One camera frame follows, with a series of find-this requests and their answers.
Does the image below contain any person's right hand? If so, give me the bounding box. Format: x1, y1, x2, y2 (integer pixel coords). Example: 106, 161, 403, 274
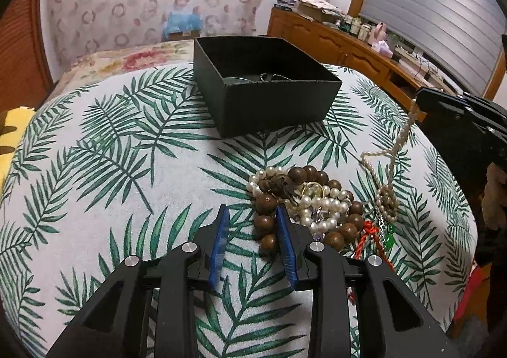
485, 163, 507, 202

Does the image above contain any wooden cabinet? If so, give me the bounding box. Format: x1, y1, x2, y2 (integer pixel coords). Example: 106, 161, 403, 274
267, 7, 448, 121

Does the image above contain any red braided cord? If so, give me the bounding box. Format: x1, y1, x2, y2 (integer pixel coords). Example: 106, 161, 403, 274
349, 220, 397, 295

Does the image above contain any clear crystal bracelet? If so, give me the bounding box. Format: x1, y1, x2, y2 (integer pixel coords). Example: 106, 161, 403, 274
308, 206, 330, 225

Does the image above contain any pile of papers and boxes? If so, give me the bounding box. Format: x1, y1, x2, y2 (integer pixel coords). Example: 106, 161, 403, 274
295, 0, 342, 24

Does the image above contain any thin small-bead pearl necklace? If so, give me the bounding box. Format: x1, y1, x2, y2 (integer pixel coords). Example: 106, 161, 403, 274
360, 98, 420, 224

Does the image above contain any pink figurine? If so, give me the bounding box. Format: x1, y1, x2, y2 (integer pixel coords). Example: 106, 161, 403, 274
369, 23, 389, 44

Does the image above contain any red clothing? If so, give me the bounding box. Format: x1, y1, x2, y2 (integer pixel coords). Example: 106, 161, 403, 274
452, 261, 490, 327

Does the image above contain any blue plastic bag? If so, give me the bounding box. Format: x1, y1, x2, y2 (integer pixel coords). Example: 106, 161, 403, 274
162, 11, 203, 39

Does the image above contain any black jewelry box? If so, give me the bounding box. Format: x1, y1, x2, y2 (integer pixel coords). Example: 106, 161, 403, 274
193, 36, 343, 138

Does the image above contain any green leaf print blanket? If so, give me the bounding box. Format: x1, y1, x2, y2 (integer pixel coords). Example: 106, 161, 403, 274
0, 62, 480, 358

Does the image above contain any pink tissue box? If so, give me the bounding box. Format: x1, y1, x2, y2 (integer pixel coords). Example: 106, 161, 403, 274
371, 41, 395, 60

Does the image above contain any green pendant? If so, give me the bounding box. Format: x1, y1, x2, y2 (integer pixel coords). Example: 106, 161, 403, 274
383, 223, 397, 251

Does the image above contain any cluster of cosmetic jars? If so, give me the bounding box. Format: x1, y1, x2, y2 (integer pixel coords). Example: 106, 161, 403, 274
337, 13, 373, 42

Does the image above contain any gold bangle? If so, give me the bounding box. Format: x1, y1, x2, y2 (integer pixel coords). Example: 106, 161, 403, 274
300, 181, 326, 199

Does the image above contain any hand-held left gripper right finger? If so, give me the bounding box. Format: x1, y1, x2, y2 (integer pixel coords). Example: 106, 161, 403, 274
275, 205, 460, 358

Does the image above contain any yellow plush pillow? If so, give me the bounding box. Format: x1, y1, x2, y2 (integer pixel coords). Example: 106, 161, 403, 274
0, 106, 37, 193

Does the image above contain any brown slatted wardrobe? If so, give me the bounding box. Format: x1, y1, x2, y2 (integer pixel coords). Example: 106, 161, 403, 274
0, 0, 54, 111

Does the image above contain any large white pearl necklace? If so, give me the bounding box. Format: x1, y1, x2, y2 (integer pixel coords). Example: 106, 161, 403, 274
246, 167, 355, 242

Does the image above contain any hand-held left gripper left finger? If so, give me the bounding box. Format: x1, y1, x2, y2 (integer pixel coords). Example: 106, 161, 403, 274
45, 204, 231, 358

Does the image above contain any brown wooden bead bracelet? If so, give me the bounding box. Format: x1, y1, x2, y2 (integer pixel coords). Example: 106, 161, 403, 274
253, 166, 365, 257

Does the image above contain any floral bedspread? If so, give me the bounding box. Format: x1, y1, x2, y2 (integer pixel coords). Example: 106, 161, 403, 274
51, 39, 199, 97

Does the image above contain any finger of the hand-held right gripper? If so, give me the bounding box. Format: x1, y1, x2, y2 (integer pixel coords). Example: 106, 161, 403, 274
415, 87, 507, 118
455, 109, 507, 145

